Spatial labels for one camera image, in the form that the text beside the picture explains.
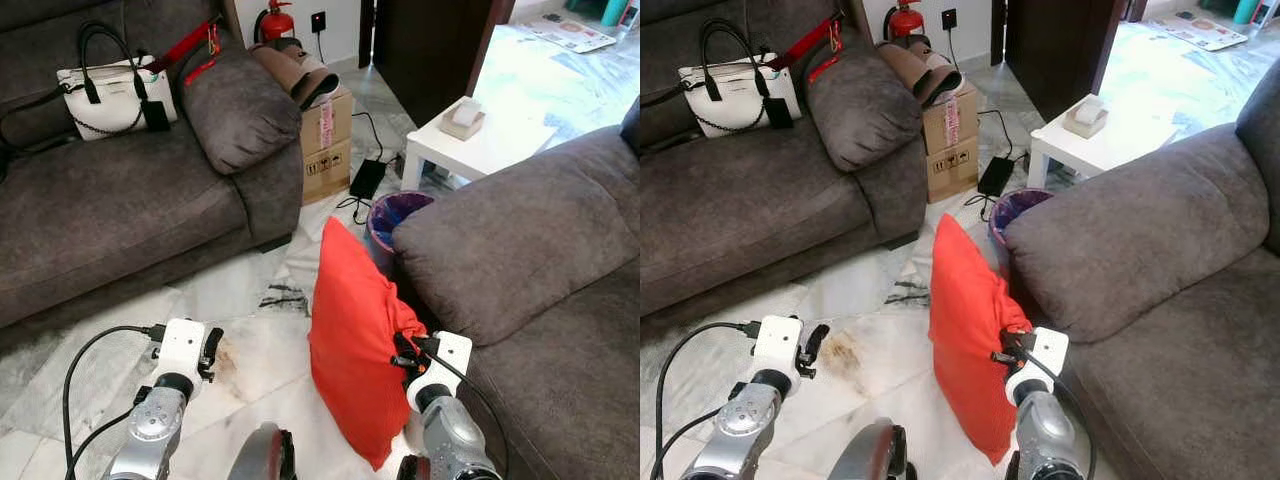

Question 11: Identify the red pillow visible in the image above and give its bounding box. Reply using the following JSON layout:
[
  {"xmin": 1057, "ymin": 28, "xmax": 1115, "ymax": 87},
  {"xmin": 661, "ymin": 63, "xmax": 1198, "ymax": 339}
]
[
  {"xmin": 308, "ymin": 216, "xmax": 429, "ymax": 471},
  {"xmin": 928, "ymin": 213, "xmax": 1033, "ymax": 466}
]

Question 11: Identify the dark brown fabric sofa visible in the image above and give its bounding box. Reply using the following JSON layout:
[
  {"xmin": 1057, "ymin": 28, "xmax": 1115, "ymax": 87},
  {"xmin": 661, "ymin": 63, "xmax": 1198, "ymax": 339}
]
[
  {"xmin": 0, "ymin": 0, "xmax": 304, "ymax": 331},
  {"xmin": 1003, "ymin": 60, "xmax": 1280, "ymax": 480},
  {"xmin": 640, "ymin": 0, "xmax": 928, "ymax": 319},
  {"xmin": 392, "ymin": 95, "xmax": 641, "ymax": 480}
]

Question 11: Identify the robot left leg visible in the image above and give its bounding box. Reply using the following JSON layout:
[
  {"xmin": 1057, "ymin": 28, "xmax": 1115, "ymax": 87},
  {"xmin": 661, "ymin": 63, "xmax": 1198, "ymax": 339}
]
[
  {"xmin": 828, "ymin": 420, "xmax": 916, "ymax": 480},
  {"xmin": 228, "ymin": 422, "xmax": 298, "ymax": 480}
]

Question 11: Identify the bin with purple liner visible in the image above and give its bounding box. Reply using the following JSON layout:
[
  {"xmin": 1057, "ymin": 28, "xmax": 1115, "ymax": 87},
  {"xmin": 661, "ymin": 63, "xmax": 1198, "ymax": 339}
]
[
  {"xmin": 366, "ymin": 191, "xmax": 436, "ymax": 276},
  {"xmin": 988, "ymin": 188, "xmax": 1054, "ymax": 266}
]

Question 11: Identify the black power adapter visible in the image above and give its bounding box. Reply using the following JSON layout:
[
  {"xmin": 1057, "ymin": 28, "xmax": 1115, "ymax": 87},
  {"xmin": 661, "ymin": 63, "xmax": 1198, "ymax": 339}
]
[
  {"xmin": 349, "ymin": 158, "xmax": 388, "ymax": 201},
  {"xmin": 977, "ymin": 155, "xmax": 1016, "ymax": 198}
]

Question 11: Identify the cardboard box with arrow marks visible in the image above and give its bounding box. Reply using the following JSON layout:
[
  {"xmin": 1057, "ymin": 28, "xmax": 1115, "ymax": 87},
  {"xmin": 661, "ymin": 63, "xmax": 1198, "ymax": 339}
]
[
  {"xmin": 927, "ymin": 135, "xmax": 979, "ymax": 204},
  {"xmin": 303, "ymin": 138, "xmax": 353, "ymax": 206}
]

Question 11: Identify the white side table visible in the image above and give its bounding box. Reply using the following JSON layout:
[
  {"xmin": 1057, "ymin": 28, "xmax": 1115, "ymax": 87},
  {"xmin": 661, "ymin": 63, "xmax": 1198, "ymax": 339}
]
[
  {"xmin": 401, "ymin": 95, "xmax": 561, "ymax": 191},
  {"xmin": 1027, "ymin": 95, "xmax": 1181, "ymax": 191}
]

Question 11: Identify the cardboard box with pink tape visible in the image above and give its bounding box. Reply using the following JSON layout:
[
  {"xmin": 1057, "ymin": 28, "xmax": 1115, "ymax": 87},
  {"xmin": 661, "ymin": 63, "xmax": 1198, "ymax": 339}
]
[
  {"xmin": 300, "ymin": 85, "xmax": 355, "ymax": 156},
  {"xmin": 922, "ymin": 82, "xmax": 979, "ymax": 156}
]

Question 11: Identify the beige tissue box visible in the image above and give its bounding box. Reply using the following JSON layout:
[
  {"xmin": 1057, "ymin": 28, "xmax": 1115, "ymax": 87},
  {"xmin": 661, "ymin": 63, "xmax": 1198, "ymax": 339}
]
[
  {"xmin": 438, "ymin": 97, "xmax": 487, "ymax": 141},
  {"xmin": 1062, "ymin": 95, "xmax": 1110, "ymax": 139}
]

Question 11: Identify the tan suede boot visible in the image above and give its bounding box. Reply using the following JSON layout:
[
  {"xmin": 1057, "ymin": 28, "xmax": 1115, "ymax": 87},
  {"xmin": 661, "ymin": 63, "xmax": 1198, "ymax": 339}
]
[
  {"xmin": 250, "ymin": 40, "xmax": 341, "ymax": 111},
  {"xmin": 878, "ymin": 38, "xmax": 966, "ymax": 109}
]

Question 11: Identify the dark wooden door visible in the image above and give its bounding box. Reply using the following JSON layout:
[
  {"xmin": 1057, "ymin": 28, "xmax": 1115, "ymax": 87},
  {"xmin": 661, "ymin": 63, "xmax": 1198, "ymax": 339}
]
[
  {"xmin": 1005, "ymin": 0, "xmax": 1134, "ymax": 123},
  {"xmin": 372, "ymin": 0, "xmax": 516, "ymax": 128}
]

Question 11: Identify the red fire extinguisher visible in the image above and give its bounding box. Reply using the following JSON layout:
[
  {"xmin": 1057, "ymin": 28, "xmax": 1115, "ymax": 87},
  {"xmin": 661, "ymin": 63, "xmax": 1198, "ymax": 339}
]
[
  {"xmin": 884, "ymin": 0, "xmax": 925, "ymax": 41},
  {"xmin": 255, "ymin": 0, "xmax": 296, "ymax": 43}
]

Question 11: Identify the printed magazine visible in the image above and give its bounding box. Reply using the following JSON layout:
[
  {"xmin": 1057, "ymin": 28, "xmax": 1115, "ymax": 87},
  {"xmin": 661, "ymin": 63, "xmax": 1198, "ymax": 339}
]
[
  {"xmin": 1148, "ymin": 12, "xmax": 1249, "ymax": 52},
  {"xmin": 520, "ymin": 15, "xmax": 618, "ymax": 54}
]

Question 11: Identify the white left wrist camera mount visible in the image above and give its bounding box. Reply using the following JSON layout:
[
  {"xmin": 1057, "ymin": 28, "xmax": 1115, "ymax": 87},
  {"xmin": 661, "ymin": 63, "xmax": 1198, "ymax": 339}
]
[
  {"xmin": 752, "ymin": 315, "xmax": 804, "ymax": 379},
  {"xmin": 153, "ymin": 318, "xmax": 208, "ymax": 379}
]

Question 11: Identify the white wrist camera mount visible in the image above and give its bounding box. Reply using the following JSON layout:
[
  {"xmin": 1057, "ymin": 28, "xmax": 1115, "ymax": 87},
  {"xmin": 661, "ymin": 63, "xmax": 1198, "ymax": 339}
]
[
  {"xmin": 405, "ymin": 332, "xmax": 474, "ymax": 413},
  {"xmin": 153, "ymin": 318, "xmax": 208, "ymax": 379},
  {"xmin": 752, "ymin": 315, "xmax": 804, "ymax": 379},
  {"xmin": 1005, "ymin": 327, "xmax": 1069, "ymax": 406}
]

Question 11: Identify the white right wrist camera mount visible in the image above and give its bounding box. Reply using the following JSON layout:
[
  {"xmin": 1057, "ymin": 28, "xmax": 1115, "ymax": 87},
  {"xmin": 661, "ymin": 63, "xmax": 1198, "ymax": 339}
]
[
  {"xmin": 1005, "ymin": 327, "xmax": 1069, "ymax": 406},
  {"xmin": 405, "ymin": 332, "xmax": 474, "ymax": 413}
]

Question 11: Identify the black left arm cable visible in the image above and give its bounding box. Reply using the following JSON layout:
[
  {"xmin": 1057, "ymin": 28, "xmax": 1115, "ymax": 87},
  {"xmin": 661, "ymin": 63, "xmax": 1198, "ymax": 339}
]
[
  {"xmin": 62, "ymin": 325, "xmax": 166, "ymax": 480},
  {"xmin": 652, "ymin": 320, "xmax": 766, "ymax": 480}
]

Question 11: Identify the white handbag with black handles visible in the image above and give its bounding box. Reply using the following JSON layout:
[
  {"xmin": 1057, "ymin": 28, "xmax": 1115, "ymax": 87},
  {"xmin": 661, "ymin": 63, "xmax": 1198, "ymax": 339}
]
[
  {"xmin": 57, "ymin": 20, "xmax": 179, "ymax": 142},
  {"xmin": 679, "ymin": 18, "xmax": 802, "ymax": 139}
]

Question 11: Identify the red strap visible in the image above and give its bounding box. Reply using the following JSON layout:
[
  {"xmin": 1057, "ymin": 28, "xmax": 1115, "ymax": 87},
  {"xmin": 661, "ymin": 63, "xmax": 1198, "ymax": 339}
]
[
  {"xmin": 145, "ymin": 18, "xmax": 223, "ymax": 86},
  {"xmin": 765, "ymin": 15, "xmax": 843, "ymax": 84}
]

